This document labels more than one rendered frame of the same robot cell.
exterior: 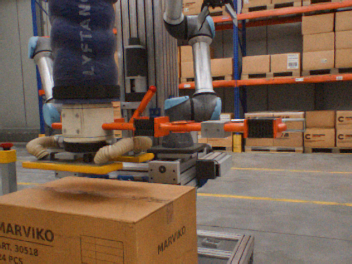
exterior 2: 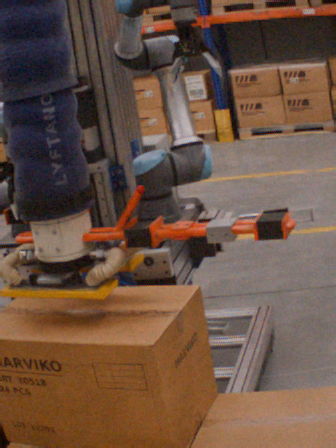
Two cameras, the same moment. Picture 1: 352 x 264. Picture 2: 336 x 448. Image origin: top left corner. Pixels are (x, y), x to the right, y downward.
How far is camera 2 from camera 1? 0.99 m
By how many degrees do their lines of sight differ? 12
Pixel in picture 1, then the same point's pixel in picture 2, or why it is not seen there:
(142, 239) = (161, 358)
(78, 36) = (46, 143)
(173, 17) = (130, 51)
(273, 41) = not seen: outside the picture
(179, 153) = not seen: hidden behind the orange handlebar
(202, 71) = (179, 113)
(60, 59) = (27, 171)
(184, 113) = (164, 177)
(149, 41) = (95, 77)
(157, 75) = (112, 119)
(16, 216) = (12, 349)
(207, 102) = (192, 156)
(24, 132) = not seen: outside the picture
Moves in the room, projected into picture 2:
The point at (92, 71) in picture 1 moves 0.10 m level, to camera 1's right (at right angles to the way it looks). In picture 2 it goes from (65, 180) to (102, 172)
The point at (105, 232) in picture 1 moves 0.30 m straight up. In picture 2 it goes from (120, 358) to (96, 251)
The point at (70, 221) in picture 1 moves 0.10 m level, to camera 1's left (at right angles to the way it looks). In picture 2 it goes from (77, 351) to (42, 356)
